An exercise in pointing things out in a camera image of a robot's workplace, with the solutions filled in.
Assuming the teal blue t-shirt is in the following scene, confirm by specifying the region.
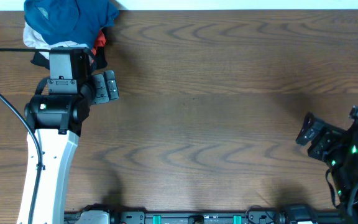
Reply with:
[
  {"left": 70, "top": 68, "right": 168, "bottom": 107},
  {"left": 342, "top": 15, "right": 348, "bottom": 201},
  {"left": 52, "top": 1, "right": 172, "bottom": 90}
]
[{"left": 24, "top": 0, "right": 119, "bottom": 48}]

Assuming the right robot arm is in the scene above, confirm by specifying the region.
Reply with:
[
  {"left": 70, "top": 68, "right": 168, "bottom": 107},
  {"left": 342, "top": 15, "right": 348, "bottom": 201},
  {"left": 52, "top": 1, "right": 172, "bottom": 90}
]
[{"left": 296, "top": 105, "right": 358, "bottom": 223}]

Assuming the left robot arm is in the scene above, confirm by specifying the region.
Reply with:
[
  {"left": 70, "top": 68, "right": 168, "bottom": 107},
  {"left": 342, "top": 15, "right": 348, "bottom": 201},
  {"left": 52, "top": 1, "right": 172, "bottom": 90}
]
[{"left": 17, "top": 47, "right": 119, "bottom": 223}]

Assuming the black garment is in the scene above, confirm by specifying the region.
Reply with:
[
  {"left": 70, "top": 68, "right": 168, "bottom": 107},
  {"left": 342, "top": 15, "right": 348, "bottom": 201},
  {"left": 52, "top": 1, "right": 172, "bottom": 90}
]
[{"left": 30, "top": 47, "right": 108, "bottom": 70}]

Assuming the red-orange garment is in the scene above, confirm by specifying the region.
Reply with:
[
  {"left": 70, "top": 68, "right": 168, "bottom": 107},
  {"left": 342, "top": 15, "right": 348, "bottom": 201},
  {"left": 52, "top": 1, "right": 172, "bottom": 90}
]
[{"left": 91, "top": 30, "right": 106, "bottom": 55}]

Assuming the beige crumpled garment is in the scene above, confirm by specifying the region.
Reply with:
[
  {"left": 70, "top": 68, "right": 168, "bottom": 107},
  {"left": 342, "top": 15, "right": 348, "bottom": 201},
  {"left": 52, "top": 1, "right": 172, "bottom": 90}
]
[{"left": 23, "top": 23, "right": 88, "bottom": 50}]

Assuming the black mounting rail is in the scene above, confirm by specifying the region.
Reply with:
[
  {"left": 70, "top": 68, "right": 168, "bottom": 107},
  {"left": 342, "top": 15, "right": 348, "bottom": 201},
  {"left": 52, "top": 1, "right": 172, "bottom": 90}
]
[{"left": 63, "top": 204, "right": 345, "bottom": 224}]

